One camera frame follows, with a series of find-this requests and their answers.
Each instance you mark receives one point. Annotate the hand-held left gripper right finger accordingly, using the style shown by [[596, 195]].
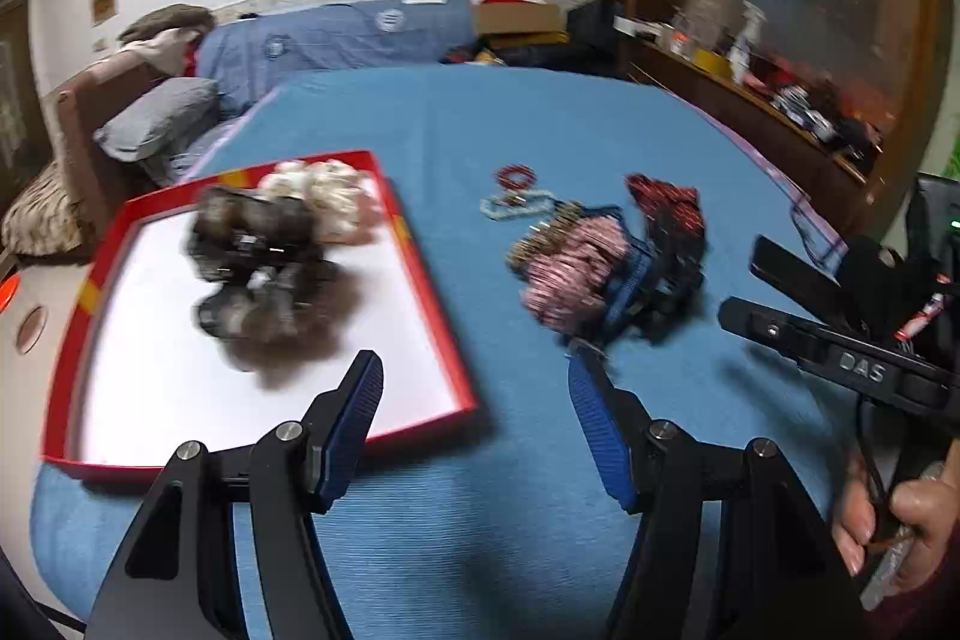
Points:
[[600, 437]]

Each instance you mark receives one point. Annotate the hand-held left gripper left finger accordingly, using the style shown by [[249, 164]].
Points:
[[352, 430]]

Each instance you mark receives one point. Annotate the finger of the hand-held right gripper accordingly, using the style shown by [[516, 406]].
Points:
[[765, 329], [795, 269]]

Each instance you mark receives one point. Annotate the dark red polka dot scrunchie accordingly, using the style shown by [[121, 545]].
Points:
[[667, 205]]

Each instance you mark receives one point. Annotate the red plaid scrunchie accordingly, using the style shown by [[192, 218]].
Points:
[[574, 280]]

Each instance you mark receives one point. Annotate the red tray with white inside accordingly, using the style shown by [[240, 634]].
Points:
[[150, 325]]

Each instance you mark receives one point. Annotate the person's right hand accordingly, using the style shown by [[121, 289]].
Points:
[[926, 520]]

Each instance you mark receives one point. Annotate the black mesh scrunchie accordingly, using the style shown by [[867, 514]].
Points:
[[679, 295]]

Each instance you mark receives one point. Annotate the grey shimmery scrunchie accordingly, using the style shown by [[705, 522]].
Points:
[[285, 332]]

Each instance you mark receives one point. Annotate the wooden dresser with mirror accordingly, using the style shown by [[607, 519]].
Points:
[[750, 115]]

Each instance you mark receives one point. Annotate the black brown hair claw clip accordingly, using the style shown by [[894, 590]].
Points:
[[247, 235]]

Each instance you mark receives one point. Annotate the white spray bottle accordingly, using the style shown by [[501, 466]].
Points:
[[742, 44]]

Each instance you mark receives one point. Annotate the white polka dot scrunchie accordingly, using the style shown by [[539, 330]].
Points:
[[341, 197], [285, 183]]

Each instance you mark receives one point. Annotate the black bag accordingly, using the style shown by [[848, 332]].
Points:
[[592, 33]]

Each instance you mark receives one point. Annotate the grey pillow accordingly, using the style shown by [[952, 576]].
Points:
[[157, 119]]

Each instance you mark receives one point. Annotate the red stool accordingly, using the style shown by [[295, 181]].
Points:
[[6, 295]]

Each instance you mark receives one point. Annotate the cardboard box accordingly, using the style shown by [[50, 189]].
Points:
[[517, 16]]

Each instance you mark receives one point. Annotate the floral cushion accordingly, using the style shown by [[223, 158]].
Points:
[[45, 212]]

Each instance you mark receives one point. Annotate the blue checked quilt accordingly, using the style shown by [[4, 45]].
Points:
[[337, 40]]

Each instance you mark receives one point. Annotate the brown sofa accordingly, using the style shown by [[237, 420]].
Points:
[[82, 130]]

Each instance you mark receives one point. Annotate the white cloth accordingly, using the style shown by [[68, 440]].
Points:
[[161, 55]]

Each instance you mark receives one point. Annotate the olive cloth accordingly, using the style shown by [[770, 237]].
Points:
[[172, 19]]

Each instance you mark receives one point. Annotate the wooden wardrobe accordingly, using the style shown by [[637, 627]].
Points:
[[15, 85]]

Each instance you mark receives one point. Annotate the yellow wall sign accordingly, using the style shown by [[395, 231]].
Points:
[[103, 3]]

